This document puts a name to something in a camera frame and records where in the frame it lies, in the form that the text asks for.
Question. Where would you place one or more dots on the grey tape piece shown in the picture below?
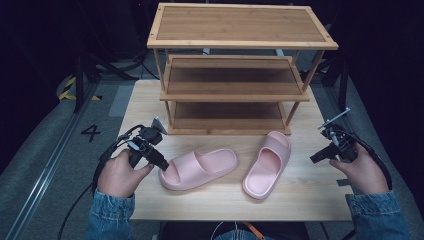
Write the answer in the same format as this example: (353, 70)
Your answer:
(343, 182)

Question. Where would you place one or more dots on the pink slipper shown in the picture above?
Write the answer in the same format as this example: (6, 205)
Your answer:
(196, 168)
(266, 165)

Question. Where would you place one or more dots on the person's right hand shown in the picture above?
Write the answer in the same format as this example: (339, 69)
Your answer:
(363, 173)

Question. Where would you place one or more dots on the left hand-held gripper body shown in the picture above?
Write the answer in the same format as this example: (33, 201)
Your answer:
(148, 136)

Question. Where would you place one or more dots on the metal floor rail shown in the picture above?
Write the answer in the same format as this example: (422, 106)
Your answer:
(46, 166)

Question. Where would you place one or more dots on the yellow black floor tape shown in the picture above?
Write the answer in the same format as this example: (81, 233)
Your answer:
(68, 93)

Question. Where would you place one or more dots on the wooden shoe rack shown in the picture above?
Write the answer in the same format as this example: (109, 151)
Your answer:
(240, 25)

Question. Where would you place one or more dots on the person's denim legs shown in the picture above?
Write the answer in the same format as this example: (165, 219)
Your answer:
(233, 236)

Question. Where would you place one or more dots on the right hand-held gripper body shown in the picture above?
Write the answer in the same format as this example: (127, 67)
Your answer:
(339, 140)

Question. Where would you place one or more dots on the person's left hand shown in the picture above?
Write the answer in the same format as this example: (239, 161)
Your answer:
(117, 175)

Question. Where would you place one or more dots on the black metal stand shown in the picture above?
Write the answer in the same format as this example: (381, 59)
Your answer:
(79, 83)
(341, 80)

